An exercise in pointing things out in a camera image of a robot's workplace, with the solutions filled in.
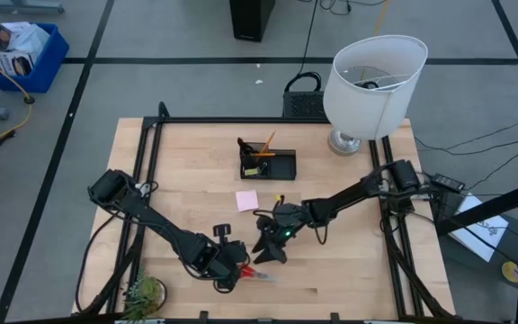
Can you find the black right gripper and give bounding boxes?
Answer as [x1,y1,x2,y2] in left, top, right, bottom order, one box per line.
[251,201,308,266]

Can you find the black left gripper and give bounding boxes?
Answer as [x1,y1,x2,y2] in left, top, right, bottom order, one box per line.
[190,222,251,293]

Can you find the red handled scissors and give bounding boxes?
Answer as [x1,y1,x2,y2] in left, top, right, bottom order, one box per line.
[239,264,283,284]

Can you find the black mesh desk organizer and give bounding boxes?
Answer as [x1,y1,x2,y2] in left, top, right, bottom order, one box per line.
[238,140,298,182]

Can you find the pink sticky note pad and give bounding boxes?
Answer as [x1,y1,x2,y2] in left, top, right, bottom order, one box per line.
[234,188,261,213]

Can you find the small green potted plant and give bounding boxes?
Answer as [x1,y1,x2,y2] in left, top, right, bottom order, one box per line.
[122,267,168,322]

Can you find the black mesh computer box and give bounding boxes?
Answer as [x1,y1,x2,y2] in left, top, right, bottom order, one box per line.
[281,70,328,120]

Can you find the white shade metal table lamp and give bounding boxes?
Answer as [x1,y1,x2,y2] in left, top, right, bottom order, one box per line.
[322,33,429,158]

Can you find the black power adapter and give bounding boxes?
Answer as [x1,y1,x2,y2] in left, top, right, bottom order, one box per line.
[429,172,467,194]

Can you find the white paper sheet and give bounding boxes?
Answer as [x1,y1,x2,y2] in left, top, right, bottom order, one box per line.
[447,192,510,264]

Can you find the black diagonal beam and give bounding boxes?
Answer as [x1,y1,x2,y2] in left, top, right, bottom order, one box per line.
[433,174,518,236]

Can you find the black speaker tower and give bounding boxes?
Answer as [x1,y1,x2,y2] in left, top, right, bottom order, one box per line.
[228,0,276,43]

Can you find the round yellow blue sticker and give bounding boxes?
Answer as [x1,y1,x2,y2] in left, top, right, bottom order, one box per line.
[501,258,518,284]

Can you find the blue plastic bin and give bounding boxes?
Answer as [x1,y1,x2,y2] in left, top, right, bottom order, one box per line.
[0,22,71,95]

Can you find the white printed cardboard box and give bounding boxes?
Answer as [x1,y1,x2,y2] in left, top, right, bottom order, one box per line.
[0,21,22,51]
[0,50,35,78]

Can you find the black metal table frame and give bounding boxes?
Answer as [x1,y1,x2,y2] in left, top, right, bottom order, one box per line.
[76,101,457,324]

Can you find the black power cable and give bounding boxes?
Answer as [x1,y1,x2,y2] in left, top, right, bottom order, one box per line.
[298,0,321,77]

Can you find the yellow floor cable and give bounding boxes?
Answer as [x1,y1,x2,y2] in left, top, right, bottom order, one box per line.
[0,42,34,149]

